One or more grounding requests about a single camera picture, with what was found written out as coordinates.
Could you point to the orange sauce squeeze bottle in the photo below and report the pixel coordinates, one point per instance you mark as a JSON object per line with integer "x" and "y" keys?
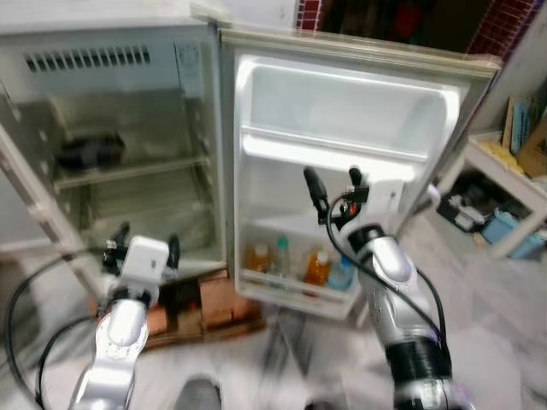
{"x": 317, "y": 269}

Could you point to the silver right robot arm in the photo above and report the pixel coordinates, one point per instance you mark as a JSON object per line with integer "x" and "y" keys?
{"x": 402, "y": 299}

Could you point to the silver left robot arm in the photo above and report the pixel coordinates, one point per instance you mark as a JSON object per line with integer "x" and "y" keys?
{"x": 120, "y": 342}

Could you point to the beige fridge door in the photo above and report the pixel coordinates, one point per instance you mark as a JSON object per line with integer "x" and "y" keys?
{"x": 342, "y": 102}

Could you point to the dark item on fridge shelf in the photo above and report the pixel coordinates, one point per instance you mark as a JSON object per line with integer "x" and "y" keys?
{"x": 90, "y": 152}

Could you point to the open beige fridge body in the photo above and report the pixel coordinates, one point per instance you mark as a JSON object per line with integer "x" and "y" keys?
{"x": 111, "y": 145}

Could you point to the blue drink bottle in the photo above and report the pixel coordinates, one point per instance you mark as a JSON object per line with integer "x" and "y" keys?
{"x": 342, "y": 275}

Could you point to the green capped drink bottle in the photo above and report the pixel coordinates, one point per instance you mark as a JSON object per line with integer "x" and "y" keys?
{"x": 281, "y": 256}

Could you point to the orange juice bottle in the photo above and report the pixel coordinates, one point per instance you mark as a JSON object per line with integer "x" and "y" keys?
{"x": 259, "y": 259}

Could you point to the black and white device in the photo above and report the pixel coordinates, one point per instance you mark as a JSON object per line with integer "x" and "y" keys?
{"x": 466, "y": 205}

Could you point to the blue plastic container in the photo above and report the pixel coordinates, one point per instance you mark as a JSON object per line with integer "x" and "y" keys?
{"x": 500, "y": 226}

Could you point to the white shelf unit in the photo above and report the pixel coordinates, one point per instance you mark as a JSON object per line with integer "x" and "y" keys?
{"x": 513, "y": 192}

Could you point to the brown cardboard box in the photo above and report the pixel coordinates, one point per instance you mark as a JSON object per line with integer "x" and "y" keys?
{"x": 534, "y": 145}

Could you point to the robot left leg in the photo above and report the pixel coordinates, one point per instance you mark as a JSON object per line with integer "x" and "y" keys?
{"x": 198, "y": 395}

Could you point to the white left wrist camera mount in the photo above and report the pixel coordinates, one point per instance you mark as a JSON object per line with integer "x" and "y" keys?
{"x": 144, "y": 260}

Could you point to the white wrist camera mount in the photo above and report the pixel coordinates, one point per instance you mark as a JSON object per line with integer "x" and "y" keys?
{"x": 386, "y": 196}
{"x": 144, "y": 260}

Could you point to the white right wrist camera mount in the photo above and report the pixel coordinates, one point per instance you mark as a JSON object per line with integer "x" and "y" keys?
{"x": 386, "y": 196}

